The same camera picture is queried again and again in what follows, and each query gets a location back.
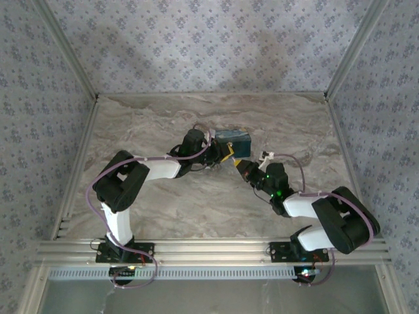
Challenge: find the dark blue box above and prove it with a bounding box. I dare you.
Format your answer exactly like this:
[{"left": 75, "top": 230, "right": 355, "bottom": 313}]
[{"left": 214, "top": 130, "right": 253, "bottom": 157}]

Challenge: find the grey slotted cable duct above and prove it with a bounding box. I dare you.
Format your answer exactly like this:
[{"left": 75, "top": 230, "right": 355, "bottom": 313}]
[{"left": 48, "top": 265, "right": 319, "bottom": 282}]

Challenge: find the thin aluminium table edge rail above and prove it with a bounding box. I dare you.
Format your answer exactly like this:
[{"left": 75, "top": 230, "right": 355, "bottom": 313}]
[{"left": 97, "top": 92, "right": 327, "bottom": 99}]

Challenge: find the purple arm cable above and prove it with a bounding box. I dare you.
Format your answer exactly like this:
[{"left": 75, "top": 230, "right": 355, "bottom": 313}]
[
  {"left": 270, "top": 152, "right": 374, "bottom": 288},
  {"left": 85, "top": 122, "right": 217, "bottom": 289}
]

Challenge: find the aluminium side rail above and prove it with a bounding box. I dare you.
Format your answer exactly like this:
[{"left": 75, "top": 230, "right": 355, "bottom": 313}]
[
  {"left": 51, "top": 96, "right": 100, "bottom": 240},
  {"left": 326, "top": 97, "right": 389, "bottom": 243}
]

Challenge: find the wide aluminium mounting rail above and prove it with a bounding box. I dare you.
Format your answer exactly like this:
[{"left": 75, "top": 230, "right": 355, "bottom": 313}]
[{"left": 35, "top": 237, "right": 393, "bottom": 266}]

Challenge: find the aluminium frame leg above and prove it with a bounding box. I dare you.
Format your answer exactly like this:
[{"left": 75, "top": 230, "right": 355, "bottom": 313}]
[
  {"left": 374, "top": 263, "right": 405, "bottom": 314},
  {"left": 16, "top": 264, "right": 50, "bottom": 314}
]

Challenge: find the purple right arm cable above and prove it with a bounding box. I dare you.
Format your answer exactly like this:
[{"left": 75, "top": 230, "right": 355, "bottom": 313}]
[{"left": 270, "top": 152, "right": 374, "bottom": 288}]

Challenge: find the black controller board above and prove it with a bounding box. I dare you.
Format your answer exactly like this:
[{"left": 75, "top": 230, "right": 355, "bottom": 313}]
[
  {"left": 109, "top": 265, "right": 137, "bottom": 286},
  {"left": 293, "top": 265, "right": 321, "bottom": 286}
]

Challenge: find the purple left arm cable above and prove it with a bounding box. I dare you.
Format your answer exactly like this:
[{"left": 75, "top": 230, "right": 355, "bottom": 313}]
[{"left": 85, "top": 122, "right": 217, "bottom": 289}]

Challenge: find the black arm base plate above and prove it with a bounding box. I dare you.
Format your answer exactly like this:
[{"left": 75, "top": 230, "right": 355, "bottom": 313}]
[
  {"left": 95, "top": 241, "right": 156, "bottom": 264},
  {"left": 269, "top": 241, "right": 330, "bottom": 263}
]

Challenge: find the aluminium corner post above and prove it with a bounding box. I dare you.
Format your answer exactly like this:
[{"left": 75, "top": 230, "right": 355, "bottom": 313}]
[{"left": 324, "top": 0, "right": 391, "bottom": 100}]

